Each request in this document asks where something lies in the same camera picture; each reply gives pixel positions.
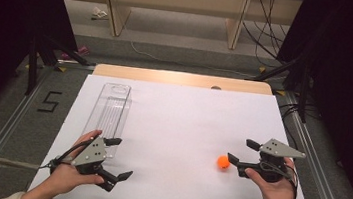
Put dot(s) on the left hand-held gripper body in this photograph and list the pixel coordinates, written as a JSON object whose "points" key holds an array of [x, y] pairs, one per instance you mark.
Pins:
{"points": [[93, 153]]}

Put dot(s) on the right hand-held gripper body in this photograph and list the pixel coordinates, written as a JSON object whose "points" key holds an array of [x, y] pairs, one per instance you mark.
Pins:
{"points": [[276, 149]]}

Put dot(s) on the orange ball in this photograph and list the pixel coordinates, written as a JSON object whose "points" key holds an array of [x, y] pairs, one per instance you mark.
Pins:
{"points": [[223, 162]]}

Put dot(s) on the clear plastic tray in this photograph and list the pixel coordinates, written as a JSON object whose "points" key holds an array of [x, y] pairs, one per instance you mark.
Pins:
{"points": [[109, 112]]}

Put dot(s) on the person's left hand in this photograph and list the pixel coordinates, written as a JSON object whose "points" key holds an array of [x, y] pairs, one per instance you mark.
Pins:
{"points": [[66, 176]]}

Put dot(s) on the person's right hand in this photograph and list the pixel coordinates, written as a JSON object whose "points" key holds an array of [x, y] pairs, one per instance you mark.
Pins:
{"points": [[279, 195]]}

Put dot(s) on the yellow tape marker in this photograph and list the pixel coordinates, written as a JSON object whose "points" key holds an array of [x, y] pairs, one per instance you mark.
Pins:
{"points": [[62, 69], [280, 92], [261, 69]]}

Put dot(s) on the black tripod stand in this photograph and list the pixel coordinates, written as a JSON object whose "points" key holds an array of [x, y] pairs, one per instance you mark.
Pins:
{"points": [[33, 63], [304, 94]]}

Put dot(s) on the white paper sheet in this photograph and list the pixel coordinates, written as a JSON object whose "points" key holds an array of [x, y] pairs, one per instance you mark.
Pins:
{"points": [[177, 130]]}

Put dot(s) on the wooden table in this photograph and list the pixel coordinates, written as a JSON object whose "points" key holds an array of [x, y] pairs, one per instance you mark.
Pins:
{"points": [[167, 77]]}

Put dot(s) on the pink object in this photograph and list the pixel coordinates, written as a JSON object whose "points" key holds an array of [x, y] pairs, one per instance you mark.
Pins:
{"points": [[82, 50]]}

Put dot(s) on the wooden shelf unit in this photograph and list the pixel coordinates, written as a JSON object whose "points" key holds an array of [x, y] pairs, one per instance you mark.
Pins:
{"points": [[117, 15]]}

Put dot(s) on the white crumpled item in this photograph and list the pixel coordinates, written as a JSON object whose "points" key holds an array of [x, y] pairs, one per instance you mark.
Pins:
{"points": [[99, 13]]}

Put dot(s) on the metal floor rail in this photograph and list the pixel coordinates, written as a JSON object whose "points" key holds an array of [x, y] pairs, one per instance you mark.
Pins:
{"points": [[2, 140], [320, 176]]}

